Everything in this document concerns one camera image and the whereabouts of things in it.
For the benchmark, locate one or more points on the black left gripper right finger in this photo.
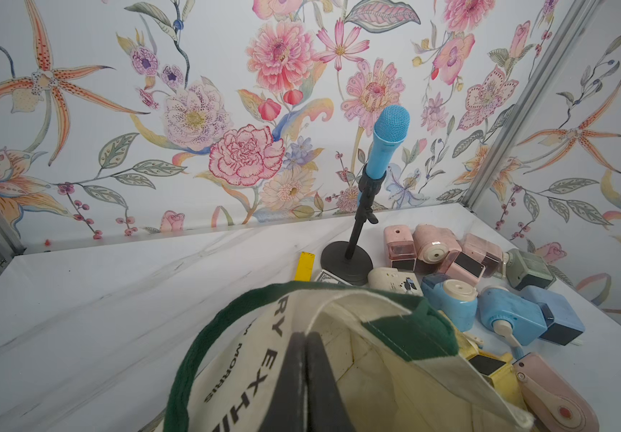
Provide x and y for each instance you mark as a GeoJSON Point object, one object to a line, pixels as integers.
{"type": "Point", "coordinates": [326, 411]}

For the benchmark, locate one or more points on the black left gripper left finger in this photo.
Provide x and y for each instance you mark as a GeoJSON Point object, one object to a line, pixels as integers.
{"type": "Point", "coordinates": [287, 409]}

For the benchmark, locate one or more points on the cream canvas tote bag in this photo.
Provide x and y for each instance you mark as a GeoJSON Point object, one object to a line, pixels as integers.
{"type": "Point", "coordinates": [396, 361]}

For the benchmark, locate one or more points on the cream panda pencil sharpener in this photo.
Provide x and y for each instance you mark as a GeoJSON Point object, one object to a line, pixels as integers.
{"type": "Point", "coordinates": [392, 280]}

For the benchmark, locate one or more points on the pink pencil sharpener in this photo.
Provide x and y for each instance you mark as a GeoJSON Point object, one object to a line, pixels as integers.
{"type": "Point", "coordinates": [400, 247]}
{"type": "Point", "coordinates": [459, 266]}
{"type": "Point", "coordinates": [553, 401]}
{"type": "Point", "coordinates": [484, 252]}
{"type": "Point", "coordinates": [436, 248]}

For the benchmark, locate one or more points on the dark green pencil sharpener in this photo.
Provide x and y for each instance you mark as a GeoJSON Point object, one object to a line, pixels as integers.
{"type": "Point", "coordinates": [527, 269]}

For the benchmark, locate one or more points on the dark blue pencil sharpener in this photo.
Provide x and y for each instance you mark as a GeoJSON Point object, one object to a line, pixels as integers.
{"type": "Point", "coordinates": [562, 322]}

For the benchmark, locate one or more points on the yellow wooden block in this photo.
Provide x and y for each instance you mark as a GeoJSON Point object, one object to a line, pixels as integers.
{"type": "Point", "coordinates": [304, 268]}

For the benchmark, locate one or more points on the black microphone stand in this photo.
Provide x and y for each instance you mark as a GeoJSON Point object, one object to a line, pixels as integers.
{"type": "Point", "coordinates": [345, 259]}

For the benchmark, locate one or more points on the blue microphone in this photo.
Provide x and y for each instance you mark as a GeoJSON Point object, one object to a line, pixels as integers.
{"type": "Point", "coordinates": [390, 131]}

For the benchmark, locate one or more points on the aluminium corner post right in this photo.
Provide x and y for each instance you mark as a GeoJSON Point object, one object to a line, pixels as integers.
{"type": "Point", "coordinates": [572, 25]}

